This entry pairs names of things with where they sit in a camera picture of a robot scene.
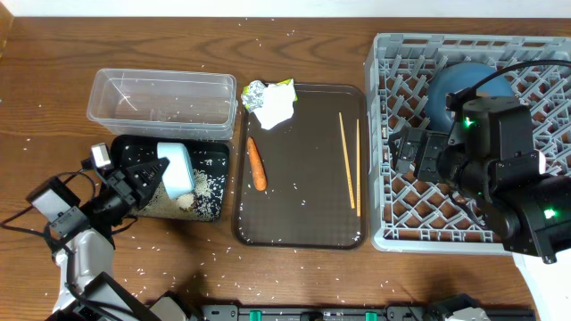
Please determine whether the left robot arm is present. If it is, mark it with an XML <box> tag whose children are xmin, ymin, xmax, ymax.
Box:
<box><xmin>27</xmin><ymin>158</ymin><xmax>170</xmax><ymax>320</ymax></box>

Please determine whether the grey dishwasher rack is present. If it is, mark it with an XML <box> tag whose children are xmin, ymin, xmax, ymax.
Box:
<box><xmin>364</xmin><ymin>33</ymin><xmax>570</xmax><ymax>255</ymax></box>

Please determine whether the brown serving tray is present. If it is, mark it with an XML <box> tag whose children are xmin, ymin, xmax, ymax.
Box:
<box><xmin>233</xmin><ymin>84</ymin><xmax>368</xmax><ymax>250</ymax></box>

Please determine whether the light blue rice bowl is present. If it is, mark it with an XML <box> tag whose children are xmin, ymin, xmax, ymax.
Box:
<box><xmin>157</xmin><ymin>142</ymin><xmax>195</xmax><ymax>200</ymax></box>

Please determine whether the cooked mushroom scrap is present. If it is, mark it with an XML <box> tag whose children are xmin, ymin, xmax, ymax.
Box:
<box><xmin>177</xmin><ymin>193</ymin><xmax>196</xmax><ymax>211</ymax></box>

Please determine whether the wooden chopstick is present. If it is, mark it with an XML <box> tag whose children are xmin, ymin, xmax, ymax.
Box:
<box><xmin>356</xmin><ymin>119</ymin><xmax>361</xmax><ymax>218</ymax></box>
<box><xmin>338</xmin><ymin>111</ymin><xmax>356</xmax><ymax>209</ymax></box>

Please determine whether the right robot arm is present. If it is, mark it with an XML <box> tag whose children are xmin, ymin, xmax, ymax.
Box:
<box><xmin>388</xmin><ymin>94</ymin><xmax>570</xmax><ymax>320</ymax></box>

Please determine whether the clear plastic bin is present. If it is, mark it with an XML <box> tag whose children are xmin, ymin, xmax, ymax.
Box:
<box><xmin>87</xmin><ymin>69</ymin><xmax>238</xmax><ymax>141</ymax></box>

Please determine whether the crumpled foil and paper wrapper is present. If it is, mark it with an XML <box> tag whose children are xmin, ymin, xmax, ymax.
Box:
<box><xmin>241</xmin><ymin>78</ymin><xmax>298</xmax><ymax>130</ymax></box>

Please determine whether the spilled rice pile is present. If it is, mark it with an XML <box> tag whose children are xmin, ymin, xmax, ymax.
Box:
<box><xmin>131</xmin><ymin>169</ymin><xmax>226</xmax><ymax>222</ymax></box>

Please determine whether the orange carrot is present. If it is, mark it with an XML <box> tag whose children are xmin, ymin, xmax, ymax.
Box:
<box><xmin>246</xmin><ymin>136</ymin><xmax>268</xmax><ymax>191</ymax></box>

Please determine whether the blue plate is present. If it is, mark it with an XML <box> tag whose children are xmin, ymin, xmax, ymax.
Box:
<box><xmin>424</xmin><ymin>62</ymin><xmax>515</xmax><ymax>134</ymax></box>

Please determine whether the black waste tray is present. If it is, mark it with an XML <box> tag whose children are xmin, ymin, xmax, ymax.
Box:
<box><xmin>106</xmin><ymin>134</ymin><xmax>230</xmax><ymax>223</ymax></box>

